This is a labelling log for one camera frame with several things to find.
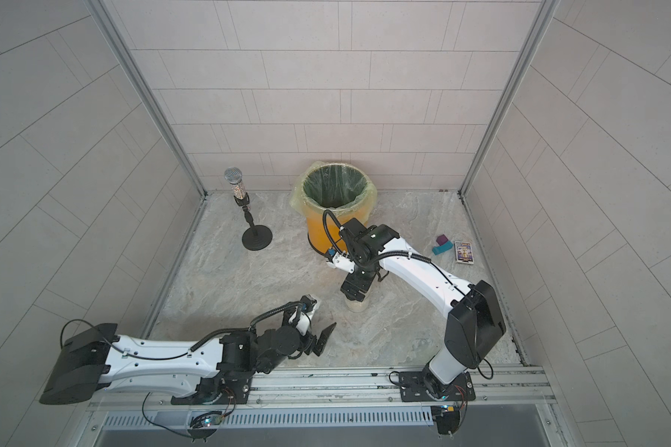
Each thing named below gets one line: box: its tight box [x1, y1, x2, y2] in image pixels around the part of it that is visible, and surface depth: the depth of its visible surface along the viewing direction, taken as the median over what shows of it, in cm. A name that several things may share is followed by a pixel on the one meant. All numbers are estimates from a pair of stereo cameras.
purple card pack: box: [454, 240, 475, 265], surface depth 98 cm
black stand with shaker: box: [223, 166, 274, 251], surface depth 98 cm
